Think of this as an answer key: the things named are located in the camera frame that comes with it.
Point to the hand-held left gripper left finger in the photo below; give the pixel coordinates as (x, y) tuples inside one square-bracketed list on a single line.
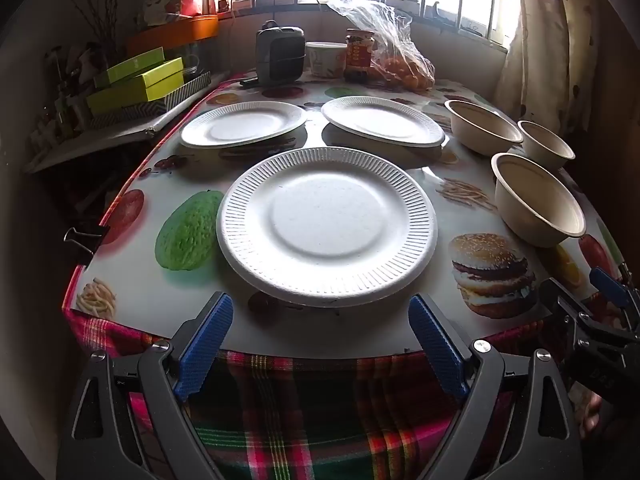
[(205, 345)]

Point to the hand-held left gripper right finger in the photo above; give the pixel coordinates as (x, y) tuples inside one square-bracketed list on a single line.
[(435, 345)]

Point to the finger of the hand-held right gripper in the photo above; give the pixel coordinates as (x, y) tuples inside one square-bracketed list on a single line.
[(560, 302), (610, 287)]

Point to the small beige paper bowl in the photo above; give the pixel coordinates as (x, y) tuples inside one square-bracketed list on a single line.
[(545, 142)]

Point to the large white paper plate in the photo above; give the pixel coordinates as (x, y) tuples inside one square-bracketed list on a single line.
[(325, 220)]

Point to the person's right hand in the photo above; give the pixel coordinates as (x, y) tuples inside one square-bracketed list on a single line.
[(590, 415)]

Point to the food print vinyl tablecloth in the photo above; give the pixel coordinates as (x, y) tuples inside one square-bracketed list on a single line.
[(150, 285)]

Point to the red plaid cloth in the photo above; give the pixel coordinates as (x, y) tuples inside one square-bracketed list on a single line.
[(310, 410)]

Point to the black binder clip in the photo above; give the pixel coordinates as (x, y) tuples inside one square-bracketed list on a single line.
[(85, 240)]

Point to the grey side shelf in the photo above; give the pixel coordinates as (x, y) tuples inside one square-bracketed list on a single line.
[(100, 145)]

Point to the grey zigzag pattern box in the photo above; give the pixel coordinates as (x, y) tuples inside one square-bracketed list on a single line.
[(165, 105)]

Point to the patterned curtain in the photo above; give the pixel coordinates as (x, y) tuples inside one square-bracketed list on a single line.
[(550, 35)]

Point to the lime green box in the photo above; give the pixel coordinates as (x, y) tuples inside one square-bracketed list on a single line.
[(145, 87)]

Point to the pile of oranges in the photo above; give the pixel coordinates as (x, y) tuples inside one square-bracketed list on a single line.
[(405, 75)]

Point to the thin green box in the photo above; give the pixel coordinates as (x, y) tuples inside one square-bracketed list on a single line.
[(125, 65)]

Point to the grey portable heater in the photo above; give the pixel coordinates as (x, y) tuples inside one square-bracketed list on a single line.
[(280, 55)]

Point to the glass jar with red label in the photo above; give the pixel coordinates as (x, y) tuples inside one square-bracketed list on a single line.
[(360, 55)]

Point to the orange box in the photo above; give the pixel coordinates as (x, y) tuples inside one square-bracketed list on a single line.
[(175, 35)]

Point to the clear plastic bag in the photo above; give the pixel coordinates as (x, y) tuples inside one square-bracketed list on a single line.
[(385, 25)]

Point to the dried branches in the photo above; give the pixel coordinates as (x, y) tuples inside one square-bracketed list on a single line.
[(95, 10)]

